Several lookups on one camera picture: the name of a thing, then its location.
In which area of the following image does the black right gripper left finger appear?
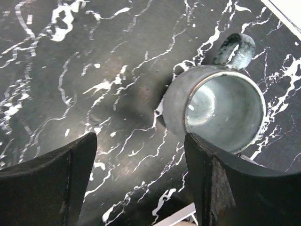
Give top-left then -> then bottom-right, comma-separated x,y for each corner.
0,132 -> 97,226

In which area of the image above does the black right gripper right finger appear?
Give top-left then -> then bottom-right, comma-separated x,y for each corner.
184,133 -> 301,226

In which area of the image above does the dark grey round mug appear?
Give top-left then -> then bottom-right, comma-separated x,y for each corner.
163,33 -> 266,154

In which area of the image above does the white wire dish rack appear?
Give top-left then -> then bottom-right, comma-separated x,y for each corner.
154,203 -> 198,226

